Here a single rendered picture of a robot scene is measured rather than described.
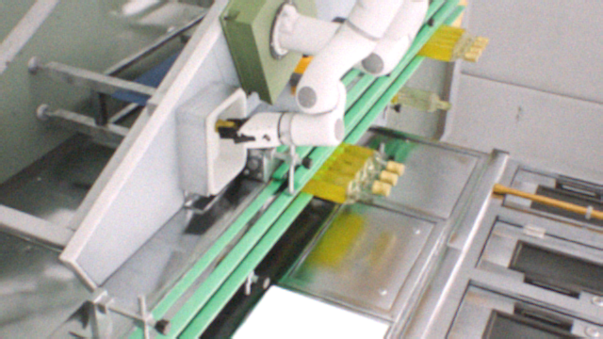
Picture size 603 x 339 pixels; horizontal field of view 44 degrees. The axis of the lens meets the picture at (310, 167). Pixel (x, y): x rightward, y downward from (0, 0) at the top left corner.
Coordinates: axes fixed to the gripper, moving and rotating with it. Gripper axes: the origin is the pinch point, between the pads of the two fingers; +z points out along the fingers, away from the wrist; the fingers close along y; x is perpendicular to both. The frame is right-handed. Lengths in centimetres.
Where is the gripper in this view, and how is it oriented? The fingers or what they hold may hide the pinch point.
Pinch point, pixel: (230, 128)
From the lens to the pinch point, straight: 180.6
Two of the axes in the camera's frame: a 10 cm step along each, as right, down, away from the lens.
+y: 4.1, -4.9, 7.7
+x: -2.0, -8.7, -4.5
